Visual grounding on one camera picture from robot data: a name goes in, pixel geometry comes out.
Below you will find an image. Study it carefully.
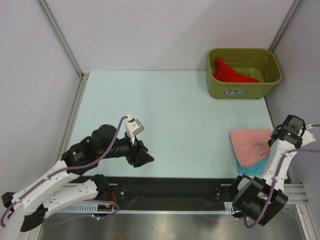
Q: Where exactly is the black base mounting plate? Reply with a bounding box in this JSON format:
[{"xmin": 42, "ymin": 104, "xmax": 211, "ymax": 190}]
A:
[{"xmin": 67, "ymin": 175, "xmax": 293, "ymax": 211}]

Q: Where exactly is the aluminium corner post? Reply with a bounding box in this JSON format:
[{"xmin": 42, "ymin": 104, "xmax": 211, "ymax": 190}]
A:
[
  {"xmin": 36, "ymin": 0, "xmax": 90, "ymax": 81},
  {"xmin": 268, "ymin": 0, "xmax": 304, "ymax": 53}
]

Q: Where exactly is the pink t shirt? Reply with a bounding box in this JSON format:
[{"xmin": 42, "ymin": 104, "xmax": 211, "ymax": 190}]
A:
[{"xmin": 229, "ymin": 128, "xmax": 272, "ymax": 168}]

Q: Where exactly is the olive green plastic bin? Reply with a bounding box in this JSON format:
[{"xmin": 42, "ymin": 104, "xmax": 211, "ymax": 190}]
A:
[{"xmin": 206, "ymin": 48, "xmax": 282, "ymax": 99}]

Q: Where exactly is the white slotted cable duct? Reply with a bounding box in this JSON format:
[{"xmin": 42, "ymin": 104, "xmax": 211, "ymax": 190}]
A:
[{"xmin": 57, "ymin": 202, "xmax": 239, "ymax": 215}]

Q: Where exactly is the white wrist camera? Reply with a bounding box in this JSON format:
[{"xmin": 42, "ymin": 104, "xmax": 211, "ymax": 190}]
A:
[
  {"xmin": 301, "ymin": 124, "xmax": 317, "ymax": 147},
  {"xmin": 125, "ymin": 115, "xmax": 145, "ymax": 145}
]

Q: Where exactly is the left aluminium corner post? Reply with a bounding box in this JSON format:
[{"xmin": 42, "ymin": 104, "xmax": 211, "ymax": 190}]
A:
[{"xmin": 36, "ymin": 0, "xmax": 90, "ymax": 81}]

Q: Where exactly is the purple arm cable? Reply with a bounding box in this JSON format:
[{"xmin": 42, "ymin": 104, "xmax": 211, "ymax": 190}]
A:
[
  {"xmin": 0, "ymin": 115, "xmax": 132, "ymax": 227},
  {"xmin": 243, "ymin": 123, "xmax": 320, "ymax": 230}
]

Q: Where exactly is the red t shirt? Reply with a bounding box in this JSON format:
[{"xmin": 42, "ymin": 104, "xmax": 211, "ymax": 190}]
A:
[{"xmin": 213, "ymin": 57, "xmax": 260, "ymax": 83}]

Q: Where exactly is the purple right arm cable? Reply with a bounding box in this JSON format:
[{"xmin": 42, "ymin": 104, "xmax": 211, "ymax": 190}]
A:
[{"xmin": 243, "ymin": 123, "xmax": 320, "ymax": 230}]

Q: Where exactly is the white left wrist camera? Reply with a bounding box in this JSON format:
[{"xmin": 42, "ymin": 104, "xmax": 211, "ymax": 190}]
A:
[{"xmin": 125, "ymin": 115, "xmax": 145, "ymax": 145}]

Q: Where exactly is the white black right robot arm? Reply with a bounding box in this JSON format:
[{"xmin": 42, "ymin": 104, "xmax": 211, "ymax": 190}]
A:
[{"xmin": 229, "ymin": 114, "xmax": 315, "ymax": 229}]

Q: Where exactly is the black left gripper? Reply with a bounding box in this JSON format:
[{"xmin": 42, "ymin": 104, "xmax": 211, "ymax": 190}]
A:
[{"xmin": 98, "ymin": 132, "xmax": 154, "ymax": 167}]

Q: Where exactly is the aluminium front frame rail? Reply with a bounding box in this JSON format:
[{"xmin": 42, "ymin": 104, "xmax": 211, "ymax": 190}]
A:
[{"xmin": 283, "ymin": 183, "xmax": 309, "ymax": 205}]

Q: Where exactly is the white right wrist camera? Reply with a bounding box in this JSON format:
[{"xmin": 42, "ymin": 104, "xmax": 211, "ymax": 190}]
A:
[{"xmin": 301, "ymin": 124, "xmax": 317, "ymax": 147}]

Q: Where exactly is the right aluminium corner post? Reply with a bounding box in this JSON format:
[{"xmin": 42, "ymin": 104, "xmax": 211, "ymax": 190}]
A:
[{"xmin": 268, "ymin": 0, "xmax": 304, "ymax": 53}]

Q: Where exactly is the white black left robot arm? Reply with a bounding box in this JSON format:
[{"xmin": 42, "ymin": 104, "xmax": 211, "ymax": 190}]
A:
[{"xmin": 1, "ymin": 119, "xmax": 154, "ymax": 233}]

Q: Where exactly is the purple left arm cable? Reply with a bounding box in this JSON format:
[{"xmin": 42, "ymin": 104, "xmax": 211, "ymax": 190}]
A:
[{"xmin": 0, "ymin": 115, "xmax": 132, "ymax": 227}]

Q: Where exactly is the folded blue t shirt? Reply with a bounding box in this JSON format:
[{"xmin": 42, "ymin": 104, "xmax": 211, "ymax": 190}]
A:
[{"xmin": 232, "ymin": 147, "xmax": 271, "ymax": 176}]

